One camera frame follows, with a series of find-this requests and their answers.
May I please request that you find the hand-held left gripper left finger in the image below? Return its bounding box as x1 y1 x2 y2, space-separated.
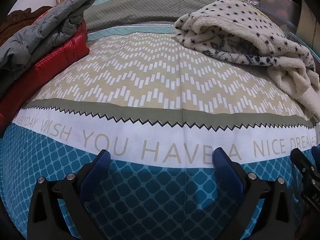
27 149 111 240

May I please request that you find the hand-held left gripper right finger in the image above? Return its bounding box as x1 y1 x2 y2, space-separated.
212 147 296 240

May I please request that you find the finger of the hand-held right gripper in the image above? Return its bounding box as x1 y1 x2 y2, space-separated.
311 146 320 173
291 148 317 180

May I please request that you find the patterned bed sheet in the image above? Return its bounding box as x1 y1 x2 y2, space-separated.
0 21 320 240

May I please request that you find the red puffer jacket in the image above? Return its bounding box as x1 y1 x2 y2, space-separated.
0 21 91 136

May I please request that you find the white spotted fleece garment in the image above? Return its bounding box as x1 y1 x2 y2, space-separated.
173 0 320 121

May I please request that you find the grey puffer jacket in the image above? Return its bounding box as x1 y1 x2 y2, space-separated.
0 0 99 72

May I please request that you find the clear storage box teal lid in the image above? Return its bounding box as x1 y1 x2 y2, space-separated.
258 0 320 47

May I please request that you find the striped pillow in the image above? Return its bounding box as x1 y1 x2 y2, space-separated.
83 0 253 34

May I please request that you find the carved wooden headboard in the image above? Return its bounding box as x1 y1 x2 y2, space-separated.
0 4 53 46

